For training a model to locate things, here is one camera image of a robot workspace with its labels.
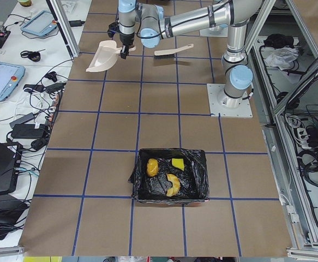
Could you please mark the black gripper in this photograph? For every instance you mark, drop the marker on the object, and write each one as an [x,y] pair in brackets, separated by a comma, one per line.
[126,40]

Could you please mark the beige plastic dustpan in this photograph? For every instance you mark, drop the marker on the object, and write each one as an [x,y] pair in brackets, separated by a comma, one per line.
[106,56]

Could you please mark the beige hand brush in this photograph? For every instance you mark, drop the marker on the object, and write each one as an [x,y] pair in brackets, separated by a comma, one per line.
[171,52]

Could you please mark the yellow green sponge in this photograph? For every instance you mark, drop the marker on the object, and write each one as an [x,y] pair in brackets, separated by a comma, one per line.
[178,163]

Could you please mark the croissant bread piece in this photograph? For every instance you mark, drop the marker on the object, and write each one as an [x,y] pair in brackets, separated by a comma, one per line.
[175,185]

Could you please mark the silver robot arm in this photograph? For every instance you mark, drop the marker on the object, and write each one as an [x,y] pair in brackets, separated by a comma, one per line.
[153,26]

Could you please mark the left bin black bag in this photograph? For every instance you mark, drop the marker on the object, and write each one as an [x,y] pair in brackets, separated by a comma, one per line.
[152,190]

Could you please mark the blue teach pendant far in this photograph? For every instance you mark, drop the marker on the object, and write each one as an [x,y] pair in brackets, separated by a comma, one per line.
[40,25]

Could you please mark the blue teach pendant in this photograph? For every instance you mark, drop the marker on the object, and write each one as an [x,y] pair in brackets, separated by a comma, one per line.
[10,76]
[40,25]

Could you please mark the power strip with plugs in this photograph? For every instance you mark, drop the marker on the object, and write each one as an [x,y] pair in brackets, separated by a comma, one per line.
[53,110]

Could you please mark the black power adapter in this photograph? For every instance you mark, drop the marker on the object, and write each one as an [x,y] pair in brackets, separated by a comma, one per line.
[30,131]

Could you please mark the blue teach pendant near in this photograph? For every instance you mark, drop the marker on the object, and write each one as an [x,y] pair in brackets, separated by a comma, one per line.
[10,76]

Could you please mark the white crumpled cloth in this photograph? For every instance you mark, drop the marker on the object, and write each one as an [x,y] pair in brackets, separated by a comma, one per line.
[282,58]

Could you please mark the black laptop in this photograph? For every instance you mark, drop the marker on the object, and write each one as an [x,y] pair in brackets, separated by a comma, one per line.
[10,157]

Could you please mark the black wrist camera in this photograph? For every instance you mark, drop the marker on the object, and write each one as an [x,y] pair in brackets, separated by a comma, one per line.
[113,28]

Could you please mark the aluminium frame post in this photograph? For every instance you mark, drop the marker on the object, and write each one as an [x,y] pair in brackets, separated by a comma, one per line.
[64,27]

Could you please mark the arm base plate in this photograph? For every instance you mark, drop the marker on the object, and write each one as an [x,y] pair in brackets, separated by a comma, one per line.
[220,31]
[220,105]

